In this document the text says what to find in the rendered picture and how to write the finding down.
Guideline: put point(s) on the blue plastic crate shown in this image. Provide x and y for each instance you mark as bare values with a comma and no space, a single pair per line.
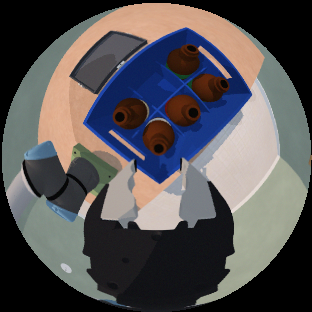
142,73

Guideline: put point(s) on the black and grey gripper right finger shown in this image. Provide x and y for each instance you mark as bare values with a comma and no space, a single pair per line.
202,206

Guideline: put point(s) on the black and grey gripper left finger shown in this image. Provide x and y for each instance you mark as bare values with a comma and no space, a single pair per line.
113,207

